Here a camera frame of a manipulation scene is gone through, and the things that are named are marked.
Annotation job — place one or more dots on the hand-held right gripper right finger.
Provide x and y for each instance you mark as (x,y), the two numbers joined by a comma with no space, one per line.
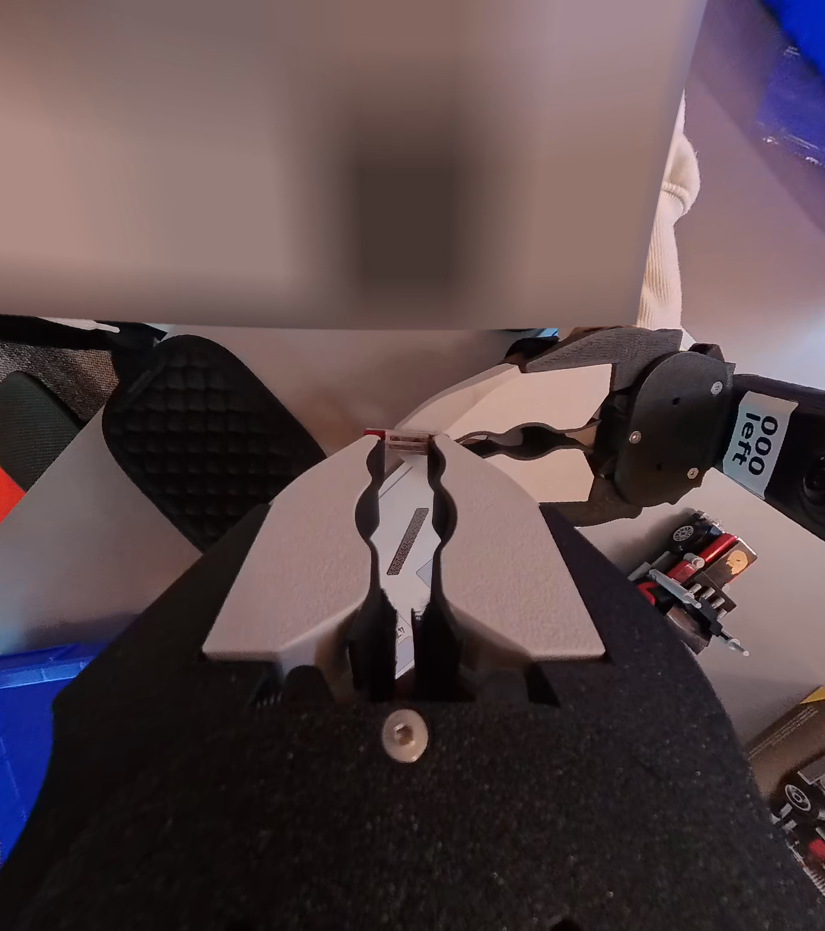
(514,574)

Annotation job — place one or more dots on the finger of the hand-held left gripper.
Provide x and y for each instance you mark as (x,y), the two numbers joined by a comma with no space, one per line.
(521,400)
(558,476)

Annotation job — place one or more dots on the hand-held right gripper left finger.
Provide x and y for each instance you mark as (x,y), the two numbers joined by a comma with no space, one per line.
(296,574)

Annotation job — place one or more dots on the black red lego truck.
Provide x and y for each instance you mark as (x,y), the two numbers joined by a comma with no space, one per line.
(696,574)

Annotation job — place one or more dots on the blue plastic bin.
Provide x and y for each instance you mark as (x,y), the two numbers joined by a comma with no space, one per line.
(5,727)

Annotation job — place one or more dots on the person's left forearm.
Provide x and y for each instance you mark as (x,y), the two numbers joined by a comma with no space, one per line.
(667,218)

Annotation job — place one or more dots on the open lego instruction booklet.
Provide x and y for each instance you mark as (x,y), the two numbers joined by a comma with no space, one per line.
(394,502)

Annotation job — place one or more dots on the lego set cardboard box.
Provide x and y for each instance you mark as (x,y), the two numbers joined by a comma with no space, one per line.
(820,800)

